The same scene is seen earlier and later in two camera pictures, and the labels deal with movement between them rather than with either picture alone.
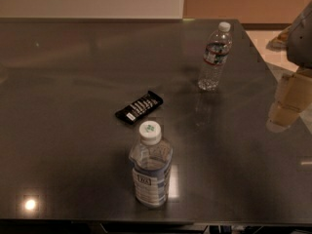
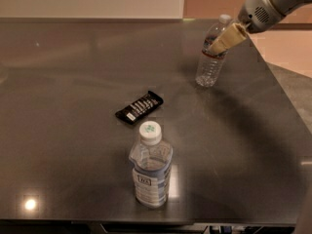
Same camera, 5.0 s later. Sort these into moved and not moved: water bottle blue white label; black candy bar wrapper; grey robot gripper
Moved: grey robot gripper
Not moved: black candy bar wrapper; water bottle blue white label
